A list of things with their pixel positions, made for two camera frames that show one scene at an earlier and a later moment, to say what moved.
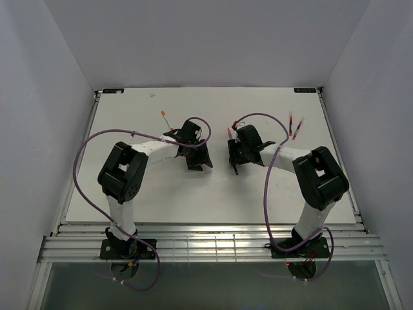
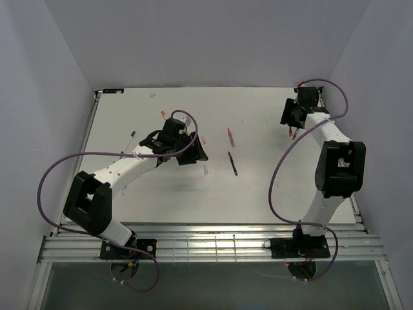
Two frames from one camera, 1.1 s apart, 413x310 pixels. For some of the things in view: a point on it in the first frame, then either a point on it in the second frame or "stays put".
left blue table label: [113, 91] stays put
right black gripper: [235, 158] to [289, 104]
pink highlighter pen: [229, 132] stays put
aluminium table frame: [348, 243] stays put
